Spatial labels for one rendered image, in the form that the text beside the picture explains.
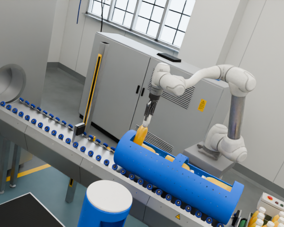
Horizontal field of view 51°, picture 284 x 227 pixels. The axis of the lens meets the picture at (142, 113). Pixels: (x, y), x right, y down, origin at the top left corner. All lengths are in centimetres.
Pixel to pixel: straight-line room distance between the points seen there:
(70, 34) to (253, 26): 402
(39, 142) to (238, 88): 161
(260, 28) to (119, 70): 209
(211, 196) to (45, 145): 137
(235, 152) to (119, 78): 239
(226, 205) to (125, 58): 278
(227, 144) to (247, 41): 258
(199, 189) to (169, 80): 71
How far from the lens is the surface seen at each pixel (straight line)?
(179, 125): 379
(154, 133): 402
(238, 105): 222
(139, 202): 219
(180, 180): 197
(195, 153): 255
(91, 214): 178
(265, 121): 471
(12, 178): 333
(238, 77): 212
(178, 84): 177
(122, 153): 209
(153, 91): 195
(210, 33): 461
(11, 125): 277
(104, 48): 254
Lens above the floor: 217
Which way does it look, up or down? 22 degrees down
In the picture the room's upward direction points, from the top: 17 degrees clockwise
